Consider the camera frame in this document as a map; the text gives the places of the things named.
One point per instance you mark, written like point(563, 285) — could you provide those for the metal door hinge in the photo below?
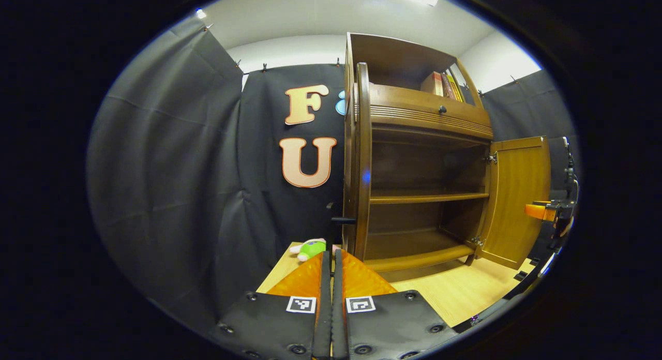
point(477, 241)
point(491, 158)

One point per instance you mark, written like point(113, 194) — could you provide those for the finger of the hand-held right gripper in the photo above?
point(538, 211)

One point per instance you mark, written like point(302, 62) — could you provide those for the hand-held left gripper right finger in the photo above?
point(339, 324)

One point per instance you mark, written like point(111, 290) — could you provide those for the red book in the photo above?
point(448, 87)

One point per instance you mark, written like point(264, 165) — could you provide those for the wooden cabinet door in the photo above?
point(363, 143)
point(517, 199)

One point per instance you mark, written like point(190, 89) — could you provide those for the green plush toy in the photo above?
point(313, 250)

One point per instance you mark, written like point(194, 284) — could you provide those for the wooden cabinet drawer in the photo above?
point(414, 99)

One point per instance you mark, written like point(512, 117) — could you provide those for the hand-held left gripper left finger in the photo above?
point(323, 324)

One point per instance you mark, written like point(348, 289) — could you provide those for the wooden double-door shoe cabinet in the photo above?
point(414, 198)

